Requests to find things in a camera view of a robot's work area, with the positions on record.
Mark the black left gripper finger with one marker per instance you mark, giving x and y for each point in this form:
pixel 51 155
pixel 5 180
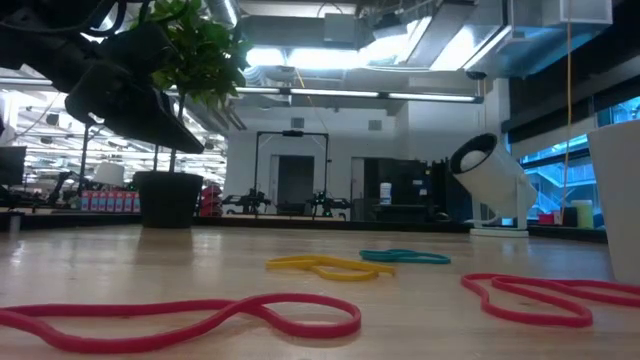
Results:
pixel 125 105

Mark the yellow rubber band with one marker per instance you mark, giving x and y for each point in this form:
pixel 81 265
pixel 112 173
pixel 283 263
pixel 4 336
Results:
pixel 280 264

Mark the red rubber band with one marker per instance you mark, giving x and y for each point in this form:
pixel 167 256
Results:
pixel 100 346
pixel 540 318

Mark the teal rubber band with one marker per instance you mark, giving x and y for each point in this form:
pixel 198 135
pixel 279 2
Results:
pixel 367 255

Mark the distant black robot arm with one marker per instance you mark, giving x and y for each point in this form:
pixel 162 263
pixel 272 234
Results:
pixel 325 202
pixel 250 202

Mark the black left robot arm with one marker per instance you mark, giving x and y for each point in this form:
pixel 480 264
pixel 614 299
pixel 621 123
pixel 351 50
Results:
pixel 30 45

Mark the white plastic bin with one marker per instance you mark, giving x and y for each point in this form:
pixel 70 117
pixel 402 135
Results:
pixel 620 200

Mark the row of pink boxes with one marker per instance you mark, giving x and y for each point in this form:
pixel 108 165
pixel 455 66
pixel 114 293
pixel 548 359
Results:
pixel 110 202

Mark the potted green plant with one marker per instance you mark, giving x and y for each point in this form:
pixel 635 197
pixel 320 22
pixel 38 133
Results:
pixel 167 200

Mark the black monitor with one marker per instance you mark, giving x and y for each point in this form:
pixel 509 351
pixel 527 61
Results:
pixel 12 167

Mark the red stacked object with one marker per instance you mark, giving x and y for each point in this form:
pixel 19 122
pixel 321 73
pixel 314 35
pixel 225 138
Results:
pixel 211 200

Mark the long ceiling light tube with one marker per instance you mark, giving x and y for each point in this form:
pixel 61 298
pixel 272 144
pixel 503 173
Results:
pixel 350 93

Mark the white wipes canister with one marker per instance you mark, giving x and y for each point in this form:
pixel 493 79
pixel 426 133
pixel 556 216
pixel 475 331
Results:
pixel 385 194

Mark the black cabinet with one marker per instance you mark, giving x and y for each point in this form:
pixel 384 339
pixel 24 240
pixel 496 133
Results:
pixel 405 180

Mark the white cylindrical spot lamp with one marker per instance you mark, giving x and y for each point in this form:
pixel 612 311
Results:
pixel 495 185

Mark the red box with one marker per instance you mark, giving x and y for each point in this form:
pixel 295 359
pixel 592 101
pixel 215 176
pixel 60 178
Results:
pixel 546 219

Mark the pale green cylinder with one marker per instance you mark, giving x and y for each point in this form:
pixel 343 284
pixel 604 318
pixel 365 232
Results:
pixel 582 215

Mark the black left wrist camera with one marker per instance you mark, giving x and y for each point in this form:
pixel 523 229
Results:
pixel 135 47

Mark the black gantry frame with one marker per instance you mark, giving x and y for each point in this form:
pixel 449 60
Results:
pixel 292 133

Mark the ceiling dome camera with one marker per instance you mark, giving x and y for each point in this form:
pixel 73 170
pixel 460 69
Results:
pixel 476 75

